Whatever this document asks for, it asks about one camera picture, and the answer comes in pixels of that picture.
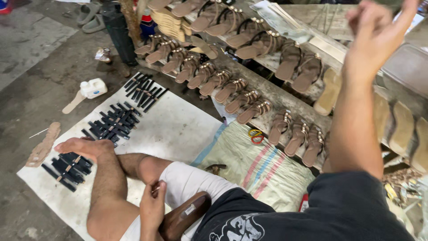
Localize person's right hand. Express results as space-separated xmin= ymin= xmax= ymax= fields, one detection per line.
xmin=344 ymin=0 xmax=420 ymax=73

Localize person's left hand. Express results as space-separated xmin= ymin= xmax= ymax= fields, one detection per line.
xmin=139 ymin=180 xmax=167 ymax=232

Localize person's right leg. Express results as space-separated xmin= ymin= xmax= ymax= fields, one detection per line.
xmin=117 ymin=153 xmax=175 ymax=185

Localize person's leg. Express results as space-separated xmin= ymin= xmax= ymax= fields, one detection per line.
xmin=54 ymin=137 xmax=141 ymax=241
xmin=117 ymin=153 xmax=175 ymax=185

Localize white shorts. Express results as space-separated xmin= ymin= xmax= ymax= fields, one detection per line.
xmin=120 ymin=161 xmax=242 ymax=241

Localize person's left leg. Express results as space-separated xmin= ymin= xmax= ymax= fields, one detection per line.
xmin=54 ymin=137 xmax=141 ymax=241

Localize white floor sheet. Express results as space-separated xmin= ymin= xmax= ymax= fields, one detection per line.
xmin=17 ymin=72 xmax=223 ymax=241

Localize clear plastic container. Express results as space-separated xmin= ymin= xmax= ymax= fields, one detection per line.
xmin=381 ymin=42 xmax=428 ymax=100

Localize clear plastic packet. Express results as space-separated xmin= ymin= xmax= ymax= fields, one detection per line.
xmin=249 ymin=0 xmax=312 ymax=44

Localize striped woven sack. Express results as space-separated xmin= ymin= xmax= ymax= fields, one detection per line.
xmin=190 ymin=120 xmax=315 ymax=213

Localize wooden plank rack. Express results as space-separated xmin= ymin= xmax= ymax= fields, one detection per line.
xmin=137 ymin=0 xmax=428 ymax=175

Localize white plastic jug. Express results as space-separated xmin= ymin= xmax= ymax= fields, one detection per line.
xmin=80 ymin=78 xmax=108 ymax=100

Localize smooth tan insole cutout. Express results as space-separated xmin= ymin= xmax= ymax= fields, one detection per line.
xmin=62 ymin=90 xmax=87 ymax=114

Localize rough brown sole cutout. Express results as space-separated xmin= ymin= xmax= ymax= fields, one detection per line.
xmin=25 ymin=122 xmax=62 ymax=168

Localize row of bare tan soles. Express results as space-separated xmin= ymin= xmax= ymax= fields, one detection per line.
xmin=313 ymin=67 xmax=428 ymax=175

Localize long row of brown sandals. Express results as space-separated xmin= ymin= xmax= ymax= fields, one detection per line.
xmin=134 ymin=33 xmax=335 ymax=173

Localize thin white stick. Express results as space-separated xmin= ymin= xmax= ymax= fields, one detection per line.
xmin=28 ymin=128 xmax=49 ymax=139

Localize crumpled shiny wrapper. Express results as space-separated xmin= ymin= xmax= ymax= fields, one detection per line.
xmin=94 ymin=47 xmax=112 ymax=63

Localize red and white packet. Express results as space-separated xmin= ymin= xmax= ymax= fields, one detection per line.
xmin=298 ymin=193 xmax=309 ymax=213

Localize loose tan insole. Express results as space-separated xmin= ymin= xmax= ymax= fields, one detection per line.
xmin=191 ymin=35 xmax=219 ymax=60

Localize black printed t-shirt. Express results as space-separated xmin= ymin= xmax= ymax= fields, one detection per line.
xmin=191 ymin=171 xmax=416 ymax=241

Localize blue and red bottle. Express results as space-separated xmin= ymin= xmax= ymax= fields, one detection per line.
xmin=139 ymin=8 xmax=158 ymax=41

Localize stack of tan insoles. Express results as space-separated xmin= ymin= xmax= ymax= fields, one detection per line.
xmin=148 ymin=0 xmax=193 ymax=43

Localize pile of scraps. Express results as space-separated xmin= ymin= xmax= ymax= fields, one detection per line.
xmin=381 ymin=167 xmax=428 ymax=218

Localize group of black sandal straps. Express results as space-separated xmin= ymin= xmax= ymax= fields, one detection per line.
xmin=41 ymin=152 xmax=94 ymax=193
xmin=81 ymin=101 xmax=141 ymax=148
xmin=123 ymin=73 xmax=170 ymax=114

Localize row of dark-strapped brown sandals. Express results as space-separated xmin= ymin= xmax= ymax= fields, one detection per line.
xmin=171 ymin=0 xmax=324 ymax=94

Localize black post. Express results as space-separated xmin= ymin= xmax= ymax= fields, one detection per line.
xmin=100 ymin=1 xmax=138 ymax=66

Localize brown rope-wrapped post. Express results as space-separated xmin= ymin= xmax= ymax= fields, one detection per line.
xmin=120 ymin=0 xmax=142 ymax=45

